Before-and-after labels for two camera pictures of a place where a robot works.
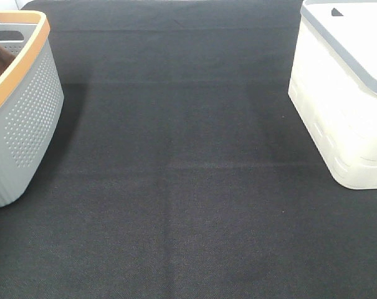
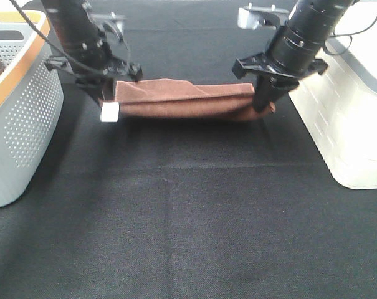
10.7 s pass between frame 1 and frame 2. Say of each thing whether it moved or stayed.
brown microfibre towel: moved
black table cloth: stayed
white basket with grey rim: stayed
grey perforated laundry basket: stayed
